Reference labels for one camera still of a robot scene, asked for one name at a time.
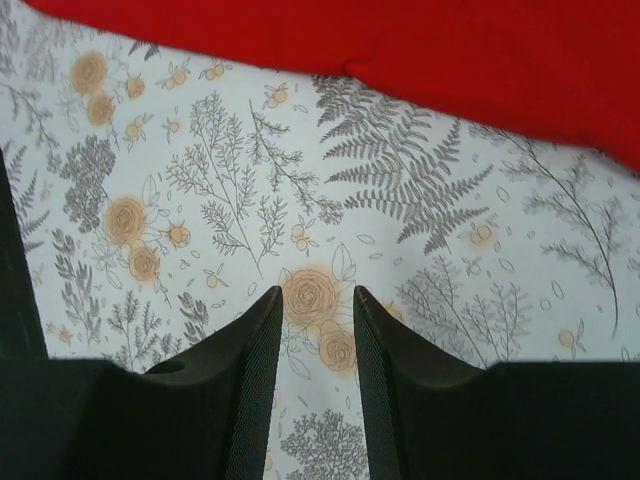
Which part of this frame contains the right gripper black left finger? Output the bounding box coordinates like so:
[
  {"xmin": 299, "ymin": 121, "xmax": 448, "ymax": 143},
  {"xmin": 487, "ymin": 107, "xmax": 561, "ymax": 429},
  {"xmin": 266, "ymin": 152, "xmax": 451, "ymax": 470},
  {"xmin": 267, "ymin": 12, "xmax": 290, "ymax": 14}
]
[{"xmin": 1, "ymin": 287, "xmax": 283, "ymax": 479}]

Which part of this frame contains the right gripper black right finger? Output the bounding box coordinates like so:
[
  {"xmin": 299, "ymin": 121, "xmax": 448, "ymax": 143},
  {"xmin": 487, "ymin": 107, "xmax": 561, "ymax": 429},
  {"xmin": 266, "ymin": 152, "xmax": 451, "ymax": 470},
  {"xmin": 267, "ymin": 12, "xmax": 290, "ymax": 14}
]
[{"xmin": 353, "ymin": 287, "xmax": 639, "ymax": 479}]

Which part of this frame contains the red t shirt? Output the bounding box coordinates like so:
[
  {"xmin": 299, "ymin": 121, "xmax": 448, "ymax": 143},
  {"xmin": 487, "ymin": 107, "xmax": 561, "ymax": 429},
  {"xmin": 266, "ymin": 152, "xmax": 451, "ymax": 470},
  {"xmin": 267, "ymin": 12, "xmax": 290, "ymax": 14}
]
[{"xmin": 34, "ymin": 0, "xmax": 639, "ymax": 169}]

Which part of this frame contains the floral patterned table mat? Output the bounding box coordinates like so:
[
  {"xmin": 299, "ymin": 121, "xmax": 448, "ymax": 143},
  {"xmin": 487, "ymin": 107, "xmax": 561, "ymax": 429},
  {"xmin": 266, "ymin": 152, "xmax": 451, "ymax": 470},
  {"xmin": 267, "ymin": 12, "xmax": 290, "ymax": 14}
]
[{"xmin": 1, "ymin": 1, "xmax": 639, "ymax": 479}]

